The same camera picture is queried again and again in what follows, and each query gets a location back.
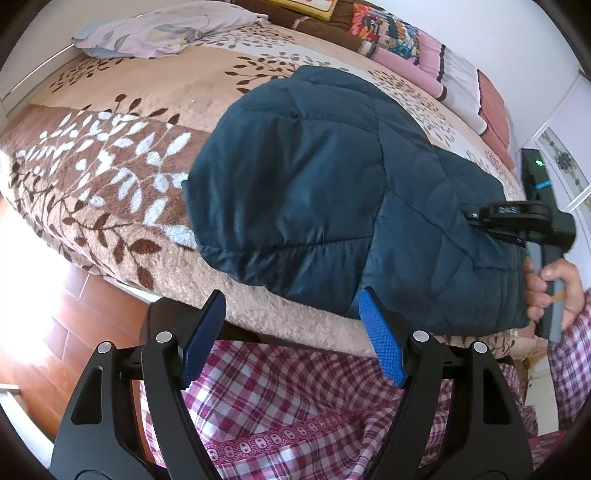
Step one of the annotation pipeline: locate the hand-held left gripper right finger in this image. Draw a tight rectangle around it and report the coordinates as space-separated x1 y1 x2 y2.
358 286 536 480

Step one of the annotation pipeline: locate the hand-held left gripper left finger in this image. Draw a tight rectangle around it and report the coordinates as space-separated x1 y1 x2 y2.
48 290 228 480

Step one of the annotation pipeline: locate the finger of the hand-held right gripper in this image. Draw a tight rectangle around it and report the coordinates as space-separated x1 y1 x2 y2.
465 207 527 247

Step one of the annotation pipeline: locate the blue quilted jacket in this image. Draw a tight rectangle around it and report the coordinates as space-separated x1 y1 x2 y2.
181 65 532 337

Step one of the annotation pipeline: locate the person's right forearm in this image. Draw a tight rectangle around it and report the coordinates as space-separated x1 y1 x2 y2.
547 288 591 437

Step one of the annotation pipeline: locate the person's right hand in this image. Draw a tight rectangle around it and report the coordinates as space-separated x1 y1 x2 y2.
523 256 586 324

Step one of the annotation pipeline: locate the white ornamented wardrobe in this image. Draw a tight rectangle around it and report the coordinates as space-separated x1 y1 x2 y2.
519 71 591 215

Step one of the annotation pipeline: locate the person's pink plaid clothing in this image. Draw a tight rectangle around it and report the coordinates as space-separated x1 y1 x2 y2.
139 339 591 480

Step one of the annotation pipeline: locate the dusty pink folded blanket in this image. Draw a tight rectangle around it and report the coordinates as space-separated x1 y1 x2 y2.
476 69 517 171

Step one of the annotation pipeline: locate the white striped folded blanket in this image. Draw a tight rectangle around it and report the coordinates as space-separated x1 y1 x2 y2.
435 44 486 136

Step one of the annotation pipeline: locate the bed with leaf-pattern blanket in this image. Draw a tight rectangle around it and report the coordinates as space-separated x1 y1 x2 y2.
0 18 532 365

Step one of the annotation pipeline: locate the colourful cartoon print pillow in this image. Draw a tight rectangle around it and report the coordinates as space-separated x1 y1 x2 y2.
347 4 422 66

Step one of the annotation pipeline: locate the brown striped folded quilt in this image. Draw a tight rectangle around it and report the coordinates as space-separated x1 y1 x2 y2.
252 0 384 61

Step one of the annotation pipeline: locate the yellow flower cushion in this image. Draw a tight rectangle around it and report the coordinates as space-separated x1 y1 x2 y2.
263 0 342 21

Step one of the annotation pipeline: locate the white headboard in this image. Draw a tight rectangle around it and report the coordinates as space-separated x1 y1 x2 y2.
0 39 77 123

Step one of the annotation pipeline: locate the lilac floral pillow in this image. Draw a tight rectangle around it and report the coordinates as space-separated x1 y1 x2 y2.
71 0 271 60

